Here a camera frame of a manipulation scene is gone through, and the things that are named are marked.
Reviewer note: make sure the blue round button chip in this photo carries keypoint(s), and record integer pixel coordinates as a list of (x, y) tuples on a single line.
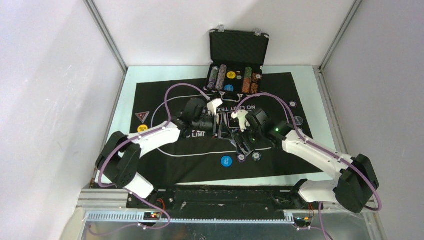
[(226, 161)]

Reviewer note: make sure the purple chip row in case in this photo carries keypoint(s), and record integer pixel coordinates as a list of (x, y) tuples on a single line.
[(213, 78)]

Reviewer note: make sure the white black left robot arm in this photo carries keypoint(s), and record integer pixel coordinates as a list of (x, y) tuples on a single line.
[(117, 163)]

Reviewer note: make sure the yellow round button chip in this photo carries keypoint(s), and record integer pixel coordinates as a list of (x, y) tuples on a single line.
[(142, 128)]

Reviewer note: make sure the blue button in case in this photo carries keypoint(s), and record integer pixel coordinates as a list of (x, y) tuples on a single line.
[(229, 88)]

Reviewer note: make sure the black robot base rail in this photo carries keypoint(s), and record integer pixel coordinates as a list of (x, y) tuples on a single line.
[(213, 202)]

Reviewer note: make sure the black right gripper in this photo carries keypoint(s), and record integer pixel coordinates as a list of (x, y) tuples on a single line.
[(240, 138)]

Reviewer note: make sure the pink grey chip row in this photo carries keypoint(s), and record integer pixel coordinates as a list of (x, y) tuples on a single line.
[(221, 77)]

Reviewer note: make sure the purple chip bottom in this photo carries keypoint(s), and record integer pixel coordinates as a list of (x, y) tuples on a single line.
[(241, 158)]

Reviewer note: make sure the brown chip row in case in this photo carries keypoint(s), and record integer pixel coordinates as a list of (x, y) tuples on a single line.
[(255, 83)]

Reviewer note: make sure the black aluminium chip case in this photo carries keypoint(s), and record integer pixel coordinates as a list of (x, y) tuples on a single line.
[(237, 50)]

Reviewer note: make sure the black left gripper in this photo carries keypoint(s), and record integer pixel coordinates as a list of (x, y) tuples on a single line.
[(212, 130)]

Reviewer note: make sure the green orange chip row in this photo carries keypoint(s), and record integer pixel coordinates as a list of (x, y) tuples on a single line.
[(247, 80)]

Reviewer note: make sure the red triangular all-in marker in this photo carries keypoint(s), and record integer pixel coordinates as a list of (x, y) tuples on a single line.
[(142, 116)]

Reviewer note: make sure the yellow button in case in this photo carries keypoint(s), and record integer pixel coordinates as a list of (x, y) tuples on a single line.
[(231, 75)]

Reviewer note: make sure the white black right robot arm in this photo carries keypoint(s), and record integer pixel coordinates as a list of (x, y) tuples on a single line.
[(352, 182)]

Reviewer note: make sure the blue yellow chip bottom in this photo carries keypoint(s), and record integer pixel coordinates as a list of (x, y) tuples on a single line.
[(256, 156)]

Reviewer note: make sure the black poker felt mat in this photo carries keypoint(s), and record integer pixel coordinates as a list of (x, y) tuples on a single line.
[(196, 160)]

